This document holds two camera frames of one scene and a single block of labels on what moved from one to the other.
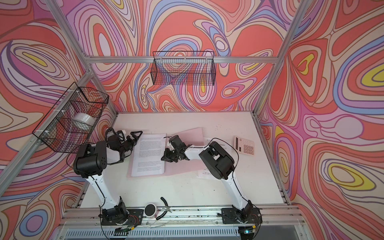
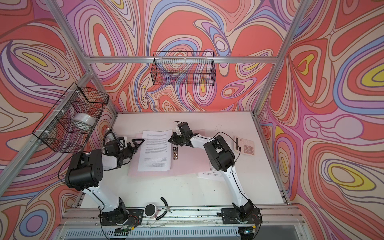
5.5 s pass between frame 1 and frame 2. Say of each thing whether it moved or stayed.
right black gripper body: moved
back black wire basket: stayed
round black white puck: stayed
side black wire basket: stayed
